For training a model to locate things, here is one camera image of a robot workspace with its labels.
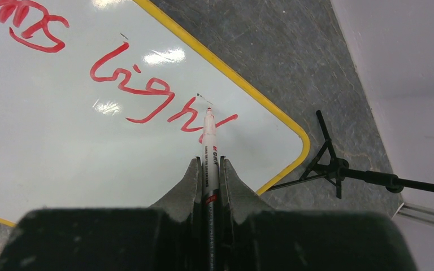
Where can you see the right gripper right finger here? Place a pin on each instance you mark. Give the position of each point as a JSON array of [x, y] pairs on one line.
[[239, 200]]

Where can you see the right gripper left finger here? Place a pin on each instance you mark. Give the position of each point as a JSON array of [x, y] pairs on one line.
[[183, 201]]

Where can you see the red whiteboard marker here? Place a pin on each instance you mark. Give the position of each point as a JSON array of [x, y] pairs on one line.
[[210, 188]]

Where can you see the yellow framed whiteboard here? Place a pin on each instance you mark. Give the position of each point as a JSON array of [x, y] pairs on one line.
[[102, 104]]

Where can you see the silver microphone on tripod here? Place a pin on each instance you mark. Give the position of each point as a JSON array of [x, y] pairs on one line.
[[335, 170]]

